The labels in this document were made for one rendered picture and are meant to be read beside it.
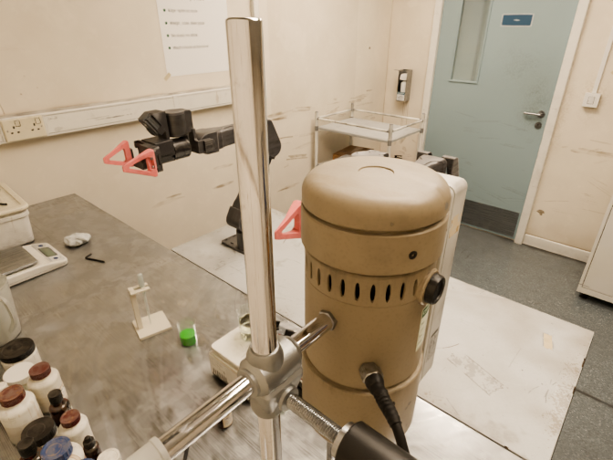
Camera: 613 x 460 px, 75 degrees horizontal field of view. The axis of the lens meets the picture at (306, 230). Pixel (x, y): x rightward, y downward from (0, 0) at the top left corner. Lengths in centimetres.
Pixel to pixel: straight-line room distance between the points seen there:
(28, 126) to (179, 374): 131
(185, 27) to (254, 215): 220
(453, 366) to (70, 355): 91
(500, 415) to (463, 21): 303
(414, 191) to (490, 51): 327
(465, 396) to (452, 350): 13
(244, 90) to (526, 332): 110
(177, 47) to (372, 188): 212
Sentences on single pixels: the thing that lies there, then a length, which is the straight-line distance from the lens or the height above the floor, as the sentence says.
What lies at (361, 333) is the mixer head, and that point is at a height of 142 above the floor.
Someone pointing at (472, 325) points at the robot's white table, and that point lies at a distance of 117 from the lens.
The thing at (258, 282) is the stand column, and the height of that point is 149.
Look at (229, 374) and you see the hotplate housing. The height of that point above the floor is 95.
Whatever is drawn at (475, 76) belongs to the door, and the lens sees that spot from 355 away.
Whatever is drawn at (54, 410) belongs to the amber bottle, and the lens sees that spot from 96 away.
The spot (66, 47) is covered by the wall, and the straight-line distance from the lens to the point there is 210.
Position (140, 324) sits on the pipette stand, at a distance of 114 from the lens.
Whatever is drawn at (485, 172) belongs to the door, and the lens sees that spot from 363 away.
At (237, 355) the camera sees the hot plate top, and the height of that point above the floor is 99.
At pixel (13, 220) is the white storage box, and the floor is 100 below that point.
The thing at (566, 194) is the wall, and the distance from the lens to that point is 354.
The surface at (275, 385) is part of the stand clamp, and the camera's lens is 25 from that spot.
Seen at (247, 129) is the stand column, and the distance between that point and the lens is 18.
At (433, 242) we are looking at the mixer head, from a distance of 27.
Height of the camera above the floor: 161
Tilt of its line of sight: 27 degrees down
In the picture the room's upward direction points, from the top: straight up
